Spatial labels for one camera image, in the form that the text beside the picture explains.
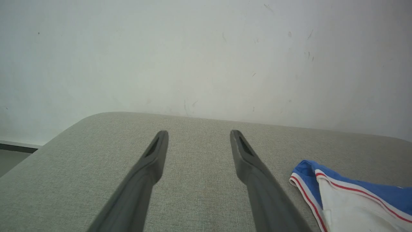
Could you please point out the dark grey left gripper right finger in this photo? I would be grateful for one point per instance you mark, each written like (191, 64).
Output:
(264, 193)

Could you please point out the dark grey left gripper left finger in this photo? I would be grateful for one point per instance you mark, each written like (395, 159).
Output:
(138, 190)

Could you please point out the blue white red-striped shirt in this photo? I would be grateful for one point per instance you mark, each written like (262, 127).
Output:
(354, 206)

